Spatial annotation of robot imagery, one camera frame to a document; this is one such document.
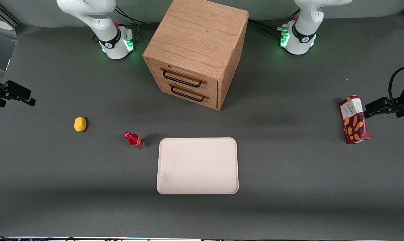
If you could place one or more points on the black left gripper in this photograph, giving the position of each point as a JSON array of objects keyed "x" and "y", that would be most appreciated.
[{"x": 402, "y": 104}]

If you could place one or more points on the red coke bottle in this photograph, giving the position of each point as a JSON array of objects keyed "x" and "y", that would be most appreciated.
[{"x": 135, "y": 140}]

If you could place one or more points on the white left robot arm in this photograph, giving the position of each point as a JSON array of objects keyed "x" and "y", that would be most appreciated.
[{"x": 304, "y": 36}]

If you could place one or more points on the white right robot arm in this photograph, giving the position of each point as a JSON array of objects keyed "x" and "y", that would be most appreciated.
[{"x": 88, "y": 13}]

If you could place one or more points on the cream rectangular tray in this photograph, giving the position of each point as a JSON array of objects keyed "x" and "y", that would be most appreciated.
[{"x": 196, "y": 165}]

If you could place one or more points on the red shortbread cookie box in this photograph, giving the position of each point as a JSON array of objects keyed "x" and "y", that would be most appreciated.
[{"x": 354, "y": 120}]

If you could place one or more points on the yellow lemon toy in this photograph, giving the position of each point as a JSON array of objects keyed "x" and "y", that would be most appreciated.
[{"x": 80, "y": 124}]

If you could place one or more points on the white oval disc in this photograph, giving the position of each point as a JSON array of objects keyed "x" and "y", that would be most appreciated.
[{"x": 1, "y": 25}]

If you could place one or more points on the grey base connector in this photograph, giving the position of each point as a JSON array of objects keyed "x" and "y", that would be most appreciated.
[{"x": 129, "y": 34}]

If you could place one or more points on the silver base connector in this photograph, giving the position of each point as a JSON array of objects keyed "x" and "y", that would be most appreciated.
[{"x": 283, "y": 30}]

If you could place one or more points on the wooden drawer front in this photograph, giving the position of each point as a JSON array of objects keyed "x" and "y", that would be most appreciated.
[
  {"x": 214, "y": 103},
  {"x": 212, "y": 87}
]

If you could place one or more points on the wooden drawer cabinet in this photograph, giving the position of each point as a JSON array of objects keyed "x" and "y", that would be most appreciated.
[{"x": 195, "y": 33}]

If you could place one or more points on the aluminium frame profile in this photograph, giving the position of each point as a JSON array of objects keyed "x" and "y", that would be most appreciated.
[{"x": 4, "y": 15}]

